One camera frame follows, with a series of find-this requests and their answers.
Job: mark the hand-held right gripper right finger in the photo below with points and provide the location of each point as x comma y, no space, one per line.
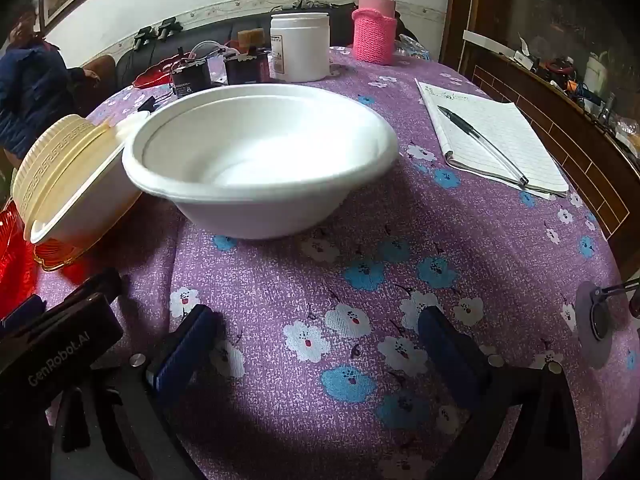
450,355

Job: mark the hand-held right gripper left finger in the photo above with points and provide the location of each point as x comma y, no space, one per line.
182,350

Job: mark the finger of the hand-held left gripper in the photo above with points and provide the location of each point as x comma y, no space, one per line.
100,282

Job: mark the red plate with gold rim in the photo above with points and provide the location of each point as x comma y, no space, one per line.
152,76
15,260

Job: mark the cream patterned plastic bowl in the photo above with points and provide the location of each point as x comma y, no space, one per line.
60,165

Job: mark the large white bowl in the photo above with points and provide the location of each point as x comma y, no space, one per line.
260,160

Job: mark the purple floral tablecloth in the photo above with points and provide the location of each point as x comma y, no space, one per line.
350,270

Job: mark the eyeglasses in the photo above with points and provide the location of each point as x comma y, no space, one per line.
597,315

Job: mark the black power plug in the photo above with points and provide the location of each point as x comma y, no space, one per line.
146,103

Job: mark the brown armchair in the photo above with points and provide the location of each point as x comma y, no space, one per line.
99,72

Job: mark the black ballpoint pen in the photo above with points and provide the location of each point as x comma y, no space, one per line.
475,135

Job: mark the black leather sofa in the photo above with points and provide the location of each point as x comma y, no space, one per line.
135,62

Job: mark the black power adapter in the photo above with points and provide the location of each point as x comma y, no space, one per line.
191,77

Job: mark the lined paper notebook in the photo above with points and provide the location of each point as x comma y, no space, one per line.
500,135

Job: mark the black gadget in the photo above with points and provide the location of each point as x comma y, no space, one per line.
143,37
168,27

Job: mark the wooden cabinet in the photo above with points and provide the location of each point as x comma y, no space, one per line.
550,110

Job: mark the clear plastic packet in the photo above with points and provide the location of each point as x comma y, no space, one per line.
412,49

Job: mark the white plastic jar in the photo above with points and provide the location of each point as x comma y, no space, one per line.
300,47

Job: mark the bottle in pink knit sleeve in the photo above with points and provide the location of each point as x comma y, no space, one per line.
374,35

